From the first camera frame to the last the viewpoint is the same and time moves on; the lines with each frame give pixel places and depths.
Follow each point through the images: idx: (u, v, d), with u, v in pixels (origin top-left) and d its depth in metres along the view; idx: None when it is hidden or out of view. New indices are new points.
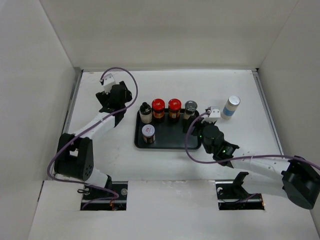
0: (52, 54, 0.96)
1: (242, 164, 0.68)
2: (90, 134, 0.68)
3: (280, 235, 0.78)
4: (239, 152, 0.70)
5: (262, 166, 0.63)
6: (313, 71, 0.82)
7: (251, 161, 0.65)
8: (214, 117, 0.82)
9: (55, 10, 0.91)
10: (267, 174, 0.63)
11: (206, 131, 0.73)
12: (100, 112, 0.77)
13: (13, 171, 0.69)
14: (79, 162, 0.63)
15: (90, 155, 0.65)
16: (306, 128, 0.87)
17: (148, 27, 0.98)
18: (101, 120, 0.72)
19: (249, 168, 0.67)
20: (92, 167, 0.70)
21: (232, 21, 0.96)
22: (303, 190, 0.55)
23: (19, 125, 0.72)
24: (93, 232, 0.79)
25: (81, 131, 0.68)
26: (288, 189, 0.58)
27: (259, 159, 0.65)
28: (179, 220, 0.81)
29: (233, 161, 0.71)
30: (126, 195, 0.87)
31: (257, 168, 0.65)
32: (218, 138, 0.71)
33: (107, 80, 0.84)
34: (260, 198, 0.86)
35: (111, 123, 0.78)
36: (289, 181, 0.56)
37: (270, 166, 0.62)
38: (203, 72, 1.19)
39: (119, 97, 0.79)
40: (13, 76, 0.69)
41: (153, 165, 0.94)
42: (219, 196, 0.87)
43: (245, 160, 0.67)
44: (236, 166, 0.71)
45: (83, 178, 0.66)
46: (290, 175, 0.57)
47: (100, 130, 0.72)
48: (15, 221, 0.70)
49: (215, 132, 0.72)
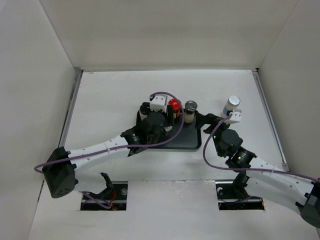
0: (52, 54, 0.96)
1: (260, 176, 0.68)
2: (84, 161, 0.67)
3: (280, 235, 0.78)
4: (257, 163, 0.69)
5: (283, 182, 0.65)
6: (313, 72, 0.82)
7: (272, 175, 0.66)
8: (234, 120, 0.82)
9: (55, 10, 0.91)
10: (287, 191, 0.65)
11: (224, 136, 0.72)
12: (120, 136, 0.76)
13: (13, 172, 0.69)
14: (56, 182, 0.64)
15: (69, 182, 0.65)
16: (306, 129, 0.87)
17: (147, 26, 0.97)
18: (107, 149, 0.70)
19: (266, 180, 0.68)
20: (70, 190, 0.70)
21: (232, 21, 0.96)
22: None
23: (19, 127, 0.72)
24: (93, 232, 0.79)
25: (78, 154, 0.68)
26: (306, 210, 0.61)
27: (279, 175, 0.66)
28: (179, 221, 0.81)
29: (249, 171, 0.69)
30: (126, 195, 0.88)
31: (276, 182, 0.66)
32: (236, 144, 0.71)
33: (157, 98, 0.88)
34: (260, 198, 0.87)
35: (123, 154, 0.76)
36: (313, 204, 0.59)
37: (292, 185, 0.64)
38: (203, 72, 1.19)
39: (150, 129, 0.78)
40: (12, 77, 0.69)
41: (154, 165, 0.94)
42: (219, 196, 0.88)
43: (265, 174, 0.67)
44: (250, 175, 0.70)
45: (54, 196, 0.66)
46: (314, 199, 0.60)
47: (101, 158, 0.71)
48: (15, 222, 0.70)
49: (234, 138, 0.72)
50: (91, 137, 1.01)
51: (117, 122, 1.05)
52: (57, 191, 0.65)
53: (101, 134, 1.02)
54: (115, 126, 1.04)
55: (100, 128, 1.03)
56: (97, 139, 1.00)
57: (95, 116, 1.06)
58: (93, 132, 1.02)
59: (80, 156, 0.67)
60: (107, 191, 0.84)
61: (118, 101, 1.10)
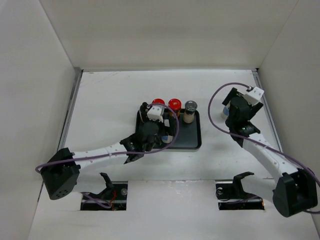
0: (52, 54, 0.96)
1: (253, 148, 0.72)
2: (87, 163, 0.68)
3: (279, 235, 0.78)
4: (256, 136, 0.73)
5: (270, 158, 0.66)
6: (313, 72, 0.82)
7: (263, 149, 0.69)
8: (253, 96, 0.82)
9: (55, 10, 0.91)
10: (270, 168, 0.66)
11: (234, 101, 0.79)
12: (119, 143, 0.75)
13: (13, 171, 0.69)
14: (58, 182, 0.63)
15: (70, 183, 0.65)
16: (306, 129, 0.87)
17: (147, 26, 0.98)
18: (109, 154, 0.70)
19: (258, 153, 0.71)
20: (68, 192, 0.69)
21: (232, 21, 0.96)
22: (291, 195, 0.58)
23: (19, 126, 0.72)
24: (92, 232, 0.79)
25: (82, 156, 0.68)
26: (278, 188, 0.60)
27: (270, 152, 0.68)
28: (179, 221, 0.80)
29: (246, 140, 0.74)
30: (126, 195, 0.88)
31: (263, 157, 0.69)
32: (243, 109, 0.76)
33: (154, 109, 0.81)
34: (260, 198, 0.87)
35: (120, 160, 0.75)
36: (284, 182, 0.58)
37: (276, 162, 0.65)
38: (203, 72, 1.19)
39: (144, 139, 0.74)
40: (12, 76, 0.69)
41: (154, 165, 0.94)
42: (219, 195, 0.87)
43: (257, 146, 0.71)
44: (246, 145, 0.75)
45: (52, 197, 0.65)
46: (287, 178, 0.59)
47: (102, 162, 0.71)
48: (15, 221, 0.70)
49: (243, 105, 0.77)
50: (91, 138, 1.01)
51: (116, 122, 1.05)
52: (57, 191, 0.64)
53: (101, 133, 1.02)
54: (114, 126, 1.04)
55: (99, 128, 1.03)
56: (97, 139, 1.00)
57: (95, 116, 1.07)
58: (93, 132, 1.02)
59: (83, 159, 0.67)
60: (106, 191, 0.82)
61: (117, 101, 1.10)
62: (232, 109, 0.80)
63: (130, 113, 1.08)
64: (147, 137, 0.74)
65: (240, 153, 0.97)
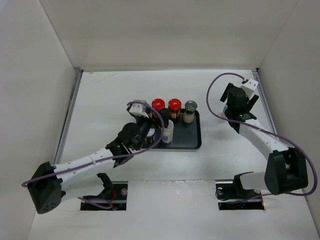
0: (52, 54, 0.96)
1: (248, 132, 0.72)
2: (69, 176, 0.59)
3: (280, 235, 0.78)
4: (252, 122, 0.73)
5: (262, 139, 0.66)
6: (313, 72, 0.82)
7: (257, 132, 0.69)
8: (248, 87, 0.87)
9: (55, 10, 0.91)
10: (263, 149, 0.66)
11: (231, 90, 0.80)
12: (104, 149, 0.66)
13: (13, 171, 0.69)
14: (43, 197, 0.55)
15: (55, 197, 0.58)
16: (306, 129, 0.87)
17: (147, 27, 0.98)
18: (93, 162, 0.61)
19: (252, 137, 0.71)
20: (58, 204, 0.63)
21: (232, 21, 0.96)
22: (281, 171, 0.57)
23: (19, 126, 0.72)
24: (93, 232, 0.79)
25: (63, 168, 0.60)
26: (269, 165, 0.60)
27: (264, 133, 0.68)
28: (179, 221, 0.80)
29: (242, 126, 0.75)
30: (126, 195, 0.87)
31: (257, 139, 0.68)
32: (240, 96, 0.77)
33: (135, 107, 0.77)
34: (260, 198, 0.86)
35: (108, 167, 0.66)
36: (273, 157, 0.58)
37: (268, 142, 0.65)
38: (203, 72, 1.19)
39: (127, 141, 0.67)
40: (13, 77, 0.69)
41: (154, 165, 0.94)
42: (219, 195, 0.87)
43: (251, 129, 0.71)
44: (242, 132, 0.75)
45: (40, 212, 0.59)
46: (278, 154, 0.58)
47: (87, 172, 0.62)
48: (15, 221, 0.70)
49: (239, 92, 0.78)
50: (91, 138, 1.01)
51: (116, 122, 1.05)
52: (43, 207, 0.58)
53: (101, 134, 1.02)
54: (114, 126, 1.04)
55: (99, 129, 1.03)
56: (97, 140, 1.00)
57: (95, 116, 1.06)
58: (93, 132, 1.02)
59: (65, 171, 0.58)
60: (106, 191, 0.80)
61: (117, 101, 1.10)
62: (229, 97, 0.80)
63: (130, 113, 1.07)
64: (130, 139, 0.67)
65: (240, 153, 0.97)
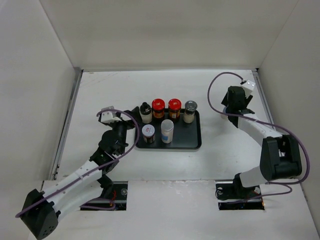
0: (52, 54, 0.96)
1: (246, 124, 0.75)
2: (60, 196, 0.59)
3: (280, 235, 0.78)
4: (249, 115, 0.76)
5: (258, 128, 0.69)
6: (313, 72, 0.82)
7: (253, 123, 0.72)
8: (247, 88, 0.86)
9: (55, 10, 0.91)
10: (259, 137, 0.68)
11: (230, 87, 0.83)
12: (89, 161, 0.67)
13: (13, 171, 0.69)
14: (39, 224, 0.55)
15: (51, 220, 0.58)
16: (306, 129, 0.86)
17: (147, 27, 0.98)
18: (80, 177, 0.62)
19: (249, 129, 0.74)
20: (55, 226, 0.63)
21: (232, 21, 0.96)
22: (274, 154, 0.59)
23: (19, 126, 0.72)
24: (93, 232, 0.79)
25: (52, 191, 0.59)
26: (263, 152, 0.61)
27: (260, 125, 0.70)
28: (179, 221, 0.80)
29: (239, 119, 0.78)
30: (126, 195, 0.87)
31: (253, 130, 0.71)
32: (238, 93, 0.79)
33: (104, 114, 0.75)
34: (260, 198, 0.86)
35: (96, 177, 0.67)
36: (267, 141, 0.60)
37: (263, 130, 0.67)
38: (203, 72, 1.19)
39: (109, 148, 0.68)
40: (12, 77, 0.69)
41: (154, 165, 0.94)
42: (219, 196, 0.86)
43: (248, 121, 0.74)
44: (241, 125, 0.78)
45: (40, 237, 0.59)
46: (271, 139, 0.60)
47: (76, 189, 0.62)
48: (15, 222, 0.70)
49: (238, 89, 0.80)
50: (91, 138, 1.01)
51: None
52: (41, 232, 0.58)
53: (101, 134, 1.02)
54: None
55: (99, 129, 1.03)
56: (97, 140, 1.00)
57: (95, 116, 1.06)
58: (93, 132, 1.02)
59: (55, 193, 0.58)
60: (107, 190, 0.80)
61: (117, 101, 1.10)
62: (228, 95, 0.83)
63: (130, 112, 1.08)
64: (111, 146, 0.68)
65: (240, 153, 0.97)
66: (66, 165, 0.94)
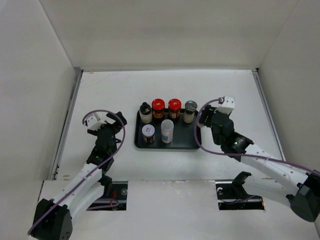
0: (52, 54, 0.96)
1: (254, 163, 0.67)
2: (71, 199, 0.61)
3: (280, 235, 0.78)
4: (253, 149, 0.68)
5: (276, 170, 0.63)
6: (313, 72, 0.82)
7: (266, 162, 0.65)
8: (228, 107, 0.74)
9: (55, 10, 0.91)
10: (279, 180, 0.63)
11: (214, 119, 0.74)
12: (87, 165, 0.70)
13: (13, 171, 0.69)
14: (57, 229, 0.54)
15: (67, 224, 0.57)
16: (306, 129, 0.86)
17: (147, 26, 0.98)
18: (84, 178, 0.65)
19: (259, 167, 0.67)
20: (70, 233, 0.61)
21: (232, 21, 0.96)
22: (312, 204, 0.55)
23: (19, 126, 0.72)
24: (93, 232, 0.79)
25: (61, 196, 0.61)
26: (296, 200, 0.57)
27: (274, 163, 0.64)
28: (179, 221, 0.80)
29: (243, 157, 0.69)
30: (126, 195, 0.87)
31: (269, 171, 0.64)
32: (226, 125, 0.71)
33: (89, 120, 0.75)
34: (260, 198, 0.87)
35: (97, 178, 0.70)
36: (304, 194, 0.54)
37: (285, 173, 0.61)
38: (203, 72, 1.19)
39: (106, 147, 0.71)
40: (12, 77, 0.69)
41: (154, 165, 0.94)
42: (219, 196, 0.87)
43: (259, 160, 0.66)
44: (244, 162, 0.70)
45: None
46: (305, 189, 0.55)
47: (83, 190, 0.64)
48: (15, 222, 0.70)
49: (224, 120, 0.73)
50: (91, 138, 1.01)
51: None
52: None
53: None
54: None
55: None
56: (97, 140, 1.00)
57: None
58: None
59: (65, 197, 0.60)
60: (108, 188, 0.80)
61: (117, 101, 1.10)
62: (213, 129, 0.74)
63: (130, 112, 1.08)
64: (107, 143, 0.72)
65: None
66: (66, 165, 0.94)
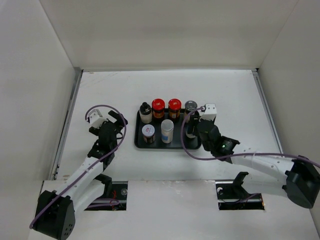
0: (52, 54, 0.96)
1: (243, 161, 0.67)
2: (73, 190, 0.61)
3: (280, 235, 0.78)
4: (240, 148, 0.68)
5: (264, 164, 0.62)
6: (313, 72, 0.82)
7: (253, 158, 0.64)
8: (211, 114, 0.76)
9: (55, 10, 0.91)
10: (269, 173, 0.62)
11: (200, 126, 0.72)
12: (88, 158, 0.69)
13: (13, 171, 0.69)
14: (60, 219, 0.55)
15: (70, 215, 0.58)
16: (306, 129, 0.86)
17: (147, 26, 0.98)
18: (86, 170, 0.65)
19: (249, 164, 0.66)
20: (73, 225, 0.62)
21: (232, 21, 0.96)
22: (303, 189, 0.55)
23: (19, 126, 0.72)
24: (93, 232, 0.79)
25: (63, 187, 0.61)
26: (289, 189, 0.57)
27: (261, 157, 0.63)
28: (179, 221, 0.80)
29: (233, 157, 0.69)
30: (126, 195, 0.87)
31: (258, 165, 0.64)
32: (212, 131, 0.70)
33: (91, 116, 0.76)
34: (260, 198, 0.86)
35: (99, 171, 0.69)
36: (293, 181, 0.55)
37: (273, 165, 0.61)
38: (203, 72, 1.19)
39: (108, 139, 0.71)
40: (13, 76, 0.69)
41: (154, 165, 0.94)
42: (219, 196, 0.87)
43: (246, 157, 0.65)
44: (235, 162, 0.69)
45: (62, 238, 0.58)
46: (294, 176, 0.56)
47: (85, 183, 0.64)
48: (15, 222, 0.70)
49: (209, 125, 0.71)
50: (91, 138, 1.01)
51: None
52: (63, 231, 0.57)
53: None
54: None
55: None
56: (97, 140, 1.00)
57: None
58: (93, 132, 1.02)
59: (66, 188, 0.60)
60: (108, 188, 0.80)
61: (117, 101, 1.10)
62: (200, 135, 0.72)
63: (130, 113, 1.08)
64: (109, 136, 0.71)
65: None
66: (66, 165, 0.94)
